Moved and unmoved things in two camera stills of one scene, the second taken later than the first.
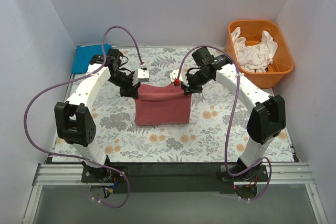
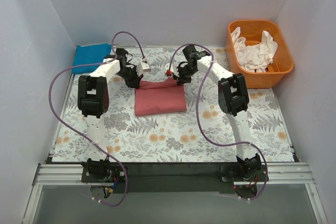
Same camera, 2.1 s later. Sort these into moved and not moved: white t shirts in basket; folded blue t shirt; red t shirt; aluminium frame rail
Moved: red t shirt
Not moved: white t shirts in basket; aluminium frame rail; folded blue t shirt
